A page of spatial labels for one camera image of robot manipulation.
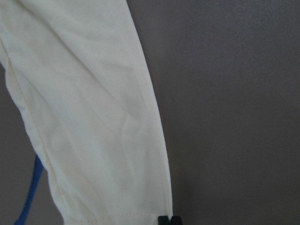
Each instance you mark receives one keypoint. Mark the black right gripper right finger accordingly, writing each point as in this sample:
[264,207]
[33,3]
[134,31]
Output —
[176,220]

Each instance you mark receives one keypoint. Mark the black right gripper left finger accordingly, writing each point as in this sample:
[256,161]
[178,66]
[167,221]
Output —
[163,220]

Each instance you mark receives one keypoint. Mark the cream long-sleeve printed shirt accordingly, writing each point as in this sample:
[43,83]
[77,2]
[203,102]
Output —
[77,73]

